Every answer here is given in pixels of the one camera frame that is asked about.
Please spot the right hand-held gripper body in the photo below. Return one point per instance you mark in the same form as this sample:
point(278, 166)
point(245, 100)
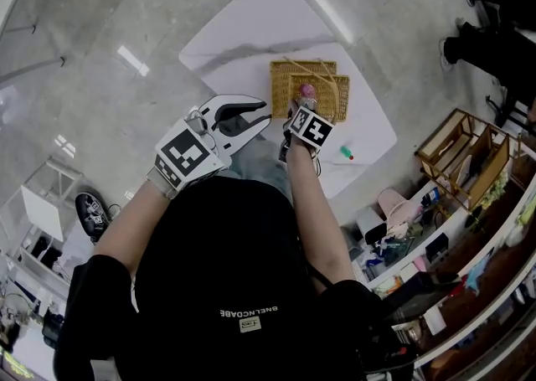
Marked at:
point(316, 130)

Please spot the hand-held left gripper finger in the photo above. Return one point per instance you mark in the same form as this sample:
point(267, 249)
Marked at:
point(238, 138)
point(213, 103)

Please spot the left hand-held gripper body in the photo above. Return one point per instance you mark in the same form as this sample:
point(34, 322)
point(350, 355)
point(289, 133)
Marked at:
point(182, 153)

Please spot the small green and red object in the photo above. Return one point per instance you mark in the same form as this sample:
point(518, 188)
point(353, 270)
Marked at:
point(346, 152)

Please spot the small pink round object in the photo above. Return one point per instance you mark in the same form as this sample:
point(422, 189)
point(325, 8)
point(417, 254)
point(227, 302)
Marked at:
point(307, 89)

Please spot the woven wicker basket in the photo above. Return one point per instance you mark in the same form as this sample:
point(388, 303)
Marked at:
point(280, 86)

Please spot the person's right forearm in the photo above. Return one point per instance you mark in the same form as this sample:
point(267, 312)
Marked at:
point(318, 220)

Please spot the person's left forearm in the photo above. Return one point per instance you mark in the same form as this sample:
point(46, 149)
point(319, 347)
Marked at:
point(130, 233)

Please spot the pink waste basket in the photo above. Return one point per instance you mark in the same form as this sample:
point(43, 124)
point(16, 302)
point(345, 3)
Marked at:
point(398, 205)

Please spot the white and black cylinder appliance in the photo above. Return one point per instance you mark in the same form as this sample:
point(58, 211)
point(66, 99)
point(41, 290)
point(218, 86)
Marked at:
point(372, 226)

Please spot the person's black shirt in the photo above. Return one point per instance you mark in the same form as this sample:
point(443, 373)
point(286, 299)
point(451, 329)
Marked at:
point(226, 287)

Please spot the white plate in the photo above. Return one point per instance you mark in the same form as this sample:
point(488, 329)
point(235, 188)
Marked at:
point(465, 170)

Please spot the white metal shelving unit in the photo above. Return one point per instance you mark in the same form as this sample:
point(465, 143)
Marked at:
point(452, 224)

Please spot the wooden shelf trolley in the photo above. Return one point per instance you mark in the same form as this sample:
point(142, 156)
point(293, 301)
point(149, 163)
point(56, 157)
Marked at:
point(490, 166)

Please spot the white artificial flowers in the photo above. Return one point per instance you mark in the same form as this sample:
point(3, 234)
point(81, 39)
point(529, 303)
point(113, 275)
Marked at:
point(494, 188)

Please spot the black screen device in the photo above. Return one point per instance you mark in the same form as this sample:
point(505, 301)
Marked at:
point(423, 293)

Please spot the black equipment pack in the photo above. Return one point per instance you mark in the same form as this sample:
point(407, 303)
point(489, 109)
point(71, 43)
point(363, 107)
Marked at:
point(385, 350)

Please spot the white panel frame stand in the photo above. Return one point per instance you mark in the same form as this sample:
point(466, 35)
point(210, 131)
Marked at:
point(42, 212)

